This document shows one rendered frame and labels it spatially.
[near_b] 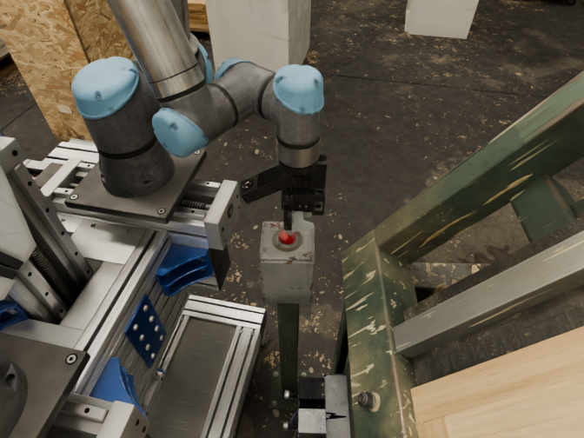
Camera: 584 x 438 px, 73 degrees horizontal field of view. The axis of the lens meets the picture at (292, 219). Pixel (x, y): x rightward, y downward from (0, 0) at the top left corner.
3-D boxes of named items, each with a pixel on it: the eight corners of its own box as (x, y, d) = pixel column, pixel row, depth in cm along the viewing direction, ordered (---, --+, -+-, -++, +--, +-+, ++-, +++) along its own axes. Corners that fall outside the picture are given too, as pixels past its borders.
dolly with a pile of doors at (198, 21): (186, 14, 415) (180, -18, 393) (233, 18, 408) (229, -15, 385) (162, 38, 375) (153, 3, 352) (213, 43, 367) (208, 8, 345)
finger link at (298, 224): (312, 245, 83) (314, 215, 76) (284, 245, 83) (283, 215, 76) (312, 234, 85) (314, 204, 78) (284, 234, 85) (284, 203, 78)
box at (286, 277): (266, 265, 104) (262, 219, 90) (311, 266, 103) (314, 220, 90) (262, 305, 96) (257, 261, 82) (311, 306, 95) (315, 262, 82)
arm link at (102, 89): (80, 138, 77) (49, 72, 67) (136, 109, 84) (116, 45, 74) (117, 162, 72) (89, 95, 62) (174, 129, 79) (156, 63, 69)
